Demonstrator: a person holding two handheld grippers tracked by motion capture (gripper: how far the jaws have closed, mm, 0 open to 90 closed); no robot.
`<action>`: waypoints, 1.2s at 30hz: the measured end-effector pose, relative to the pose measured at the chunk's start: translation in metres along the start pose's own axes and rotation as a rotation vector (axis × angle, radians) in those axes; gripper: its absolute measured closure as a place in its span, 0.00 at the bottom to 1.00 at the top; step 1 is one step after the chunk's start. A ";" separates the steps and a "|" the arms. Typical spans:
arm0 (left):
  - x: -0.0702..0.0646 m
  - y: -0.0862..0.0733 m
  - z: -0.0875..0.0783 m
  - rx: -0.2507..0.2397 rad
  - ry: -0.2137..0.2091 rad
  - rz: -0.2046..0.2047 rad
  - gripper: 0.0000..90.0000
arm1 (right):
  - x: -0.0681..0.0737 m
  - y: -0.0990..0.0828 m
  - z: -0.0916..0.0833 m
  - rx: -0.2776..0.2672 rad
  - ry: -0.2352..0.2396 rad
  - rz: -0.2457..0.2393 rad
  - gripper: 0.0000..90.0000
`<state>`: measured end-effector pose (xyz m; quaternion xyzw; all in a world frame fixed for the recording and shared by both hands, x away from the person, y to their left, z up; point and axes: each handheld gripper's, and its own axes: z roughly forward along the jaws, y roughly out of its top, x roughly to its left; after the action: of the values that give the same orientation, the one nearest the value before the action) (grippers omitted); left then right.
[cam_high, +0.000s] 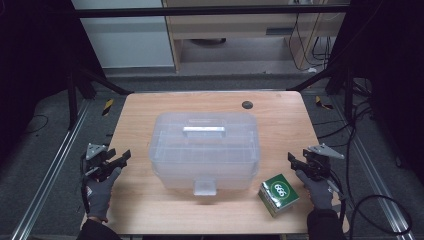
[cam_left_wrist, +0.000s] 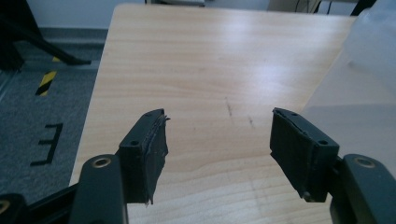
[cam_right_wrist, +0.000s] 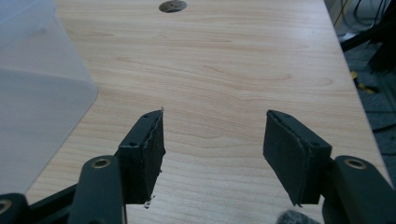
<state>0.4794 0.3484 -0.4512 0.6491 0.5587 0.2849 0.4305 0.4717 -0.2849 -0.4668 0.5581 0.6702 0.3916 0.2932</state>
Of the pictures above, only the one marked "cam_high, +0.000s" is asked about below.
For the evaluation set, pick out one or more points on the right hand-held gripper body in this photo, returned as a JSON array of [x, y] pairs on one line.
[[316, 165]]

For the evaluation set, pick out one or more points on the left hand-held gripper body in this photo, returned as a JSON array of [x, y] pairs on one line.
[[96, 160]]

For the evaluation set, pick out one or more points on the green and white carton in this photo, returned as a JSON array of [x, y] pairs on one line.
[[278, 195]]

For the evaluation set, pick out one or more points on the clear plastic storage box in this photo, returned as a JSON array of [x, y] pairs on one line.
[[203, 153]]

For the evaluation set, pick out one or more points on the person's right hand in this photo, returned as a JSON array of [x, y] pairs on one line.
[[320, 195]]

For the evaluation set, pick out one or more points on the person's left hand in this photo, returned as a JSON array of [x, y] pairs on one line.
[[99, 196]]

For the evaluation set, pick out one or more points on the yellow and black tape strip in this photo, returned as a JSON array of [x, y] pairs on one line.
[[322, 104], [107, 107]]

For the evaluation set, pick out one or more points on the black metal stand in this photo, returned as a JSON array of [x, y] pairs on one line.
[[71, 100], [348, 96]]

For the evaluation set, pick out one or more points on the black round table grommet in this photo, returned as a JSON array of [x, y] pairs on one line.
[[247, 105]]

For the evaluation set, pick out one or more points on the white plug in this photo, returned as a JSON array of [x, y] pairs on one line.
[[312, 70]]

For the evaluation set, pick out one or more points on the dark curtain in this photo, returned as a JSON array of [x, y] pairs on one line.
[[33, 66], [393, 83]]

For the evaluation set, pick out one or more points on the white cabinet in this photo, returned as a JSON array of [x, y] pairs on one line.
[[126, 43]]

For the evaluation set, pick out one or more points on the light wooden desk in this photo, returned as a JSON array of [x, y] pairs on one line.
[[233, 28]]

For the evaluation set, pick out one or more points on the black horizontal bar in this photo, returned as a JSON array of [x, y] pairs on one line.
[[200, 11]]

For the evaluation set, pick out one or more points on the aluminium floor rail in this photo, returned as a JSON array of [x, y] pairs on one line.
[[373, 173], [50, 173]]

